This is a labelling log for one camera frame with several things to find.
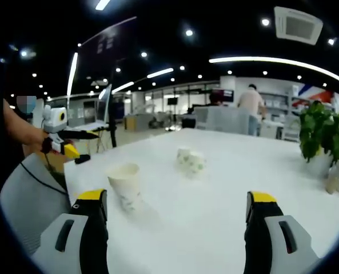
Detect grey mesh office chair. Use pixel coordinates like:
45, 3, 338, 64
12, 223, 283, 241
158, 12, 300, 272
0, 154, 73, 256

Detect green print paper cup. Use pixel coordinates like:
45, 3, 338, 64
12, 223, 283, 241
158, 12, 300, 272
185, 152, 207, 180
176, 147, 193, 169

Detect white drawer cart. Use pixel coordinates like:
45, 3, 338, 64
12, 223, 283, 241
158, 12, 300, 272
280, 119, 300, 142

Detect short ceiling light strip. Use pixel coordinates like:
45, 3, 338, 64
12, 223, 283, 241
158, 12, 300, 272
111, 81, 135, 94
146, 67, 174, 79

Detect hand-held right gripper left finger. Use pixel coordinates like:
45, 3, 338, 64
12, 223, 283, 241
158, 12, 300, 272
31, 188, 110, 274

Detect nested paper cup stack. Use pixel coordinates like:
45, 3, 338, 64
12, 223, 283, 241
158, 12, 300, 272
106, 162, 143, 213

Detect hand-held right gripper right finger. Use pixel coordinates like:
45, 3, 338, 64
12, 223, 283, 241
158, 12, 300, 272
243, 190, 320, 274

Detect white framed monitor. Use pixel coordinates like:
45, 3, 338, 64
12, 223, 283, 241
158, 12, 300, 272
96, 84, 113, 122

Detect dark wall screen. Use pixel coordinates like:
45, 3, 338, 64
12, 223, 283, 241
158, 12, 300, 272
210, 88, 234, 103

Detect white table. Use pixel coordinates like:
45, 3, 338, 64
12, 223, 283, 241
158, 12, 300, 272
63, 127, 339, 274

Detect white side desk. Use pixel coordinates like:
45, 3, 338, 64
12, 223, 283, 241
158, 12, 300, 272
67, 122, 113, 135

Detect ceiling spot lights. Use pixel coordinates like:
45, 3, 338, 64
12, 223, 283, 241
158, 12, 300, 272
0, 18, 339, 96

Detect green potted plant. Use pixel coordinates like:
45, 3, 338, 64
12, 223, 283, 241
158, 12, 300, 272
299, 101, 339, 178

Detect dark hanging sign panel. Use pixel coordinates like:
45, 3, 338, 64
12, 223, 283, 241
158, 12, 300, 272
77, 16, 138, 86

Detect grey partition desk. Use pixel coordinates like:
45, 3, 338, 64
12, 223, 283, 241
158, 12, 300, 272
193, 106, 250, 134

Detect black stand pole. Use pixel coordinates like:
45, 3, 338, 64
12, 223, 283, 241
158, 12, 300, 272
108, 59, 118, 148

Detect ceiling air conditioner vent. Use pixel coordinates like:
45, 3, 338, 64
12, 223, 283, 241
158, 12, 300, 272
274, 6, 324, 46

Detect small beige bottle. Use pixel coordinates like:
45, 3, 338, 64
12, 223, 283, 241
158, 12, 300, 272
325, 168, 339, 195

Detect long curved ceiling light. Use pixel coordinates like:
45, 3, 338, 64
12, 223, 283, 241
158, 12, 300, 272
209, 56, 339, 89

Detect white shelving unit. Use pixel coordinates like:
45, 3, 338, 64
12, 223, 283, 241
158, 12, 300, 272
260, 90, 301, 140

